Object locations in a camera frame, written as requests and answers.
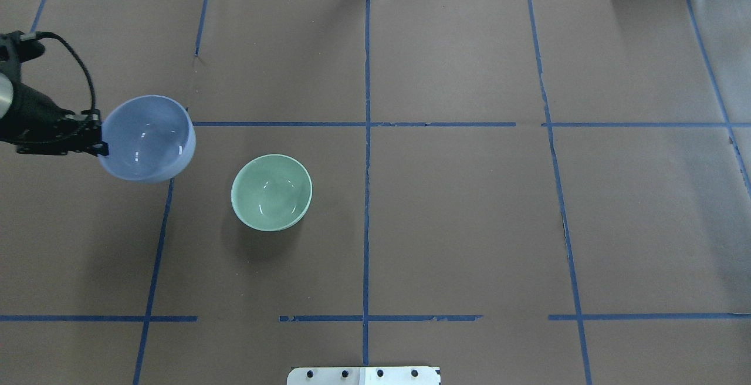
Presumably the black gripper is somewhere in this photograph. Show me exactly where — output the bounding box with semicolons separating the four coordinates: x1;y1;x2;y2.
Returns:
1;81;110;157

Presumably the blue bowl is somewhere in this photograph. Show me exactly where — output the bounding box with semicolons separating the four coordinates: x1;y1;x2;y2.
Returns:
99;94;197;184

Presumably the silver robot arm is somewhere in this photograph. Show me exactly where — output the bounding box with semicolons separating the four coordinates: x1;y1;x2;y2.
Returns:
1;75;109;157

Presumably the green bowl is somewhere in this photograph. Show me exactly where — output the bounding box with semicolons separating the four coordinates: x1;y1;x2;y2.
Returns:
230;153;313;232

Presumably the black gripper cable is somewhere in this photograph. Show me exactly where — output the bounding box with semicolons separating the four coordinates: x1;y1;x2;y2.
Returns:
21;31;98;121

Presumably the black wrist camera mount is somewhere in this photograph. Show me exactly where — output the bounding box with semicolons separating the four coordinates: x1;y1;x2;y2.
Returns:
1;31;46;82

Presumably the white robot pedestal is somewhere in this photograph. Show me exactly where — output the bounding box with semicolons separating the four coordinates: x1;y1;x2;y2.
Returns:
286;366;442;384

